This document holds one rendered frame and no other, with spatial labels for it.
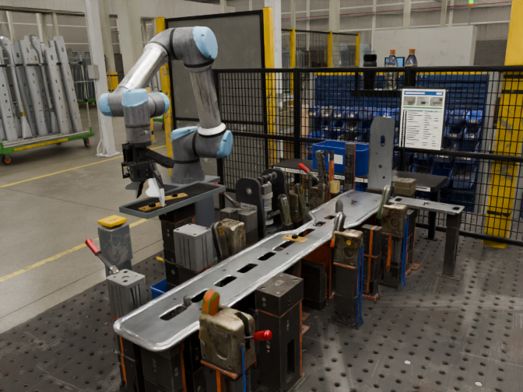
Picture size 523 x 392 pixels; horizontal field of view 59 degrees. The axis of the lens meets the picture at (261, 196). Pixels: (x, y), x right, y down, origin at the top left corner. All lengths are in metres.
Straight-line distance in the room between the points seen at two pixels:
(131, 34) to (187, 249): 8.15
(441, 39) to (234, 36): 4.88
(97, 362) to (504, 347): 1.30
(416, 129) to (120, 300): 1.67
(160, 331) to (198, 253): 0.34
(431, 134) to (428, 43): 6.13
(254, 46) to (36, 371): 3.13
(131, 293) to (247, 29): 3.17
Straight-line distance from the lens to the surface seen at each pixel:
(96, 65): 8.51
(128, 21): 9.42
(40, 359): 1.72
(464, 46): 8.38
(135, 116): 1.41
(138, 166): 1.42
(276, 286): 1.24
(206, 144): 1.92
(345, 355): 1.56
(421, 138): 2.41
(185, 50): 1.78
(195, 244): 1.39
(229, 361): 1.07
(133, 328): 1.18
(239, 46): 4.18
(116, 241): 1.42
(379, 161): 2.20
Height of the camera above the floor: 1.61
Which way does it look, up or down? 17 degrees down
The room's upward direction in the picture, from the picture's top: 2 degrees counter-clockwise
